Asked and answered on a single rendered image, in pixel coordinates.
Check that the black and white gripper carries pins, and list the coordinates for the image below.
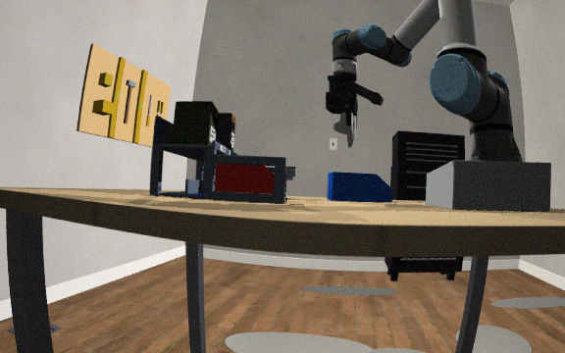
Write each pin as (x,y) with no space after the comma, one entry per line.
(341,100)

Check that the blue bin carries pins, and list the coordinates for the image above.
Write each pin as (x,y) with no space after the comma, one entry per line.
(357,187)

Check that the olive green case with orange latches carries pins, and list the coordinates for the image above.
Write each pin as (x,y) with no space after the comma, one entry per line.
(195,122)

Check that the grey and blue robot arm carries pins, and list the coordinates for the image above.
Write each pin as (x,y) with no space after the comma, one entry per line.
(459,81)

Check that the grey metal shelf rack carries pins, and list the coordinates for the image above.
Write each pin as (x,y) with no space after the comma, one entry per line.
(204,181)

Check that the dark grey case with orange latches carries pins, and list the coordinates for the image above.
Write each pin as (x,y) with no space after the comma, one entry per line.
(226,130)

